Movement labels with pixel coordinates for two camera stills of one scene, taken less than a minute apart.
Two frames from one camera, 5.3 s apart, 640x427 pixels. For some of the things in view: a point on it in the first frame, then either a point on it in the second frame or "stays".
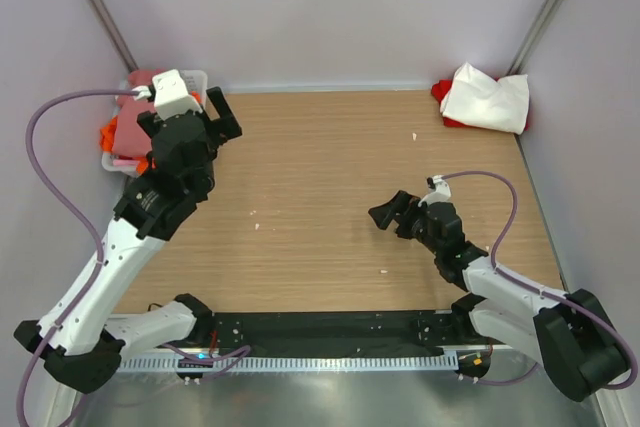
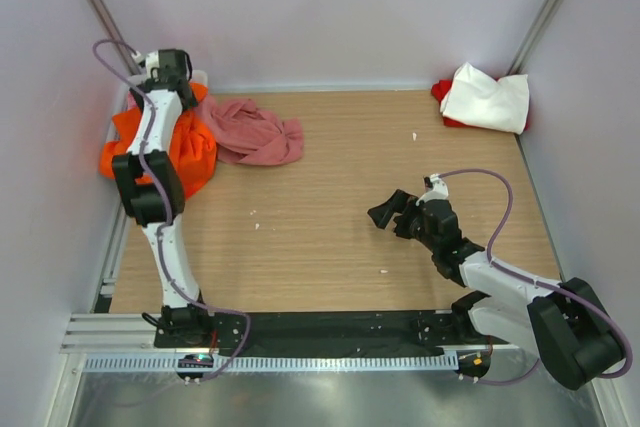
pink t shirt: [130, 138] to [249, 133]
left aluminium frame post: [106, 22] stays
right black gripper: [406, 217] stays
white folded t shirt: [475, 97] stays
